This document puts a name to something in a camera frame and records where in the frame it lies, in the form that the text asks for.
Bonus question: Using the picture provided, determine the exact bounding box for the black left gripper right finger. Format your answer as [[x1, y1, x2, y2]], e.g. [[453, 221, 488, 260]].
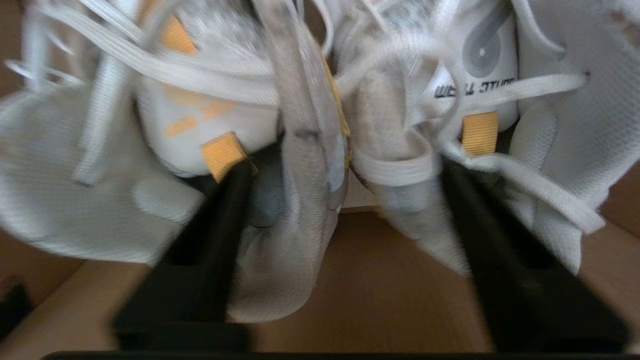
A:
[[441, 159, 632, 354]]

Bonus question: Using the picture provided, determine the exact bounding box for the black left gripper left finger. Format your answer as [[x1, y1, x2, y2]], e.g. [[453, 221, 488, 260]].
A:
[[114, 159, 257, 352]]

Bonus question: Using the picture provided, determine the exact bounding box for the brown cardboard shoe box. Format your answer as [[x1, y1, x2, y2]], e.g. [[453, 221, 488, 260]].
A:
[[0, 0, 640, 354]]

